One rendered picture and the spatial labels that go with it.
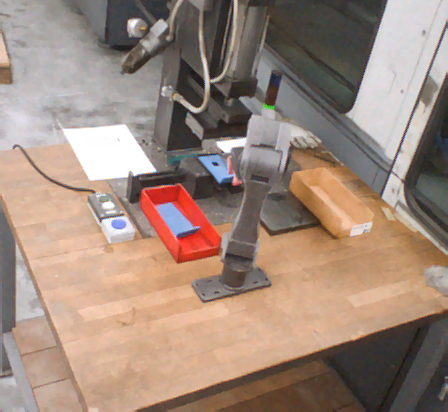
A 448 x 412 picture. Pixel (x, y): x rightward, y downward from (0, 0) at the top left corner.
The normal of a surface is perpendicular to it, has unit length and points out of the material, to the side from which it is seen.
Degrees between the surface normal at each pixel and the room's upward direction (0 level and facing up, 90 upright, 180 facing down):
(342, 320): 0
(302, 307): 0
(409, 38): 90
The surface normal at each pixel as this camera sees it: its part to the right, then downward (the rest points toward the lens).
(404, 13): -0.90, 0.10
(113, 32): 0.41, 0.56
